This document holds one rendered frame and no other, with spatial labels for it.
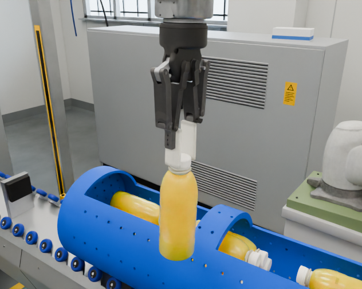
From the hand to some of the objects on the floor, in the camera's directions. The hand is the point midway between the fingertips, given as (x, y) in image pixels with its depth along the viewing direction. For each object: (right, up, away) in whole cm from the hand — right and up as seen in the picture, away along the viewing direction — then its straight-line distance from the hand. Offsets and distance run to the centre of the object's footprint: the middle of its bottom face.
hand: (181, 144), depth 61 cm
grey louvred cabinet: (+12, -45, +272) cm, 276 cm away
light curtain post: (-57, -98, +145) cm, 184 cm away
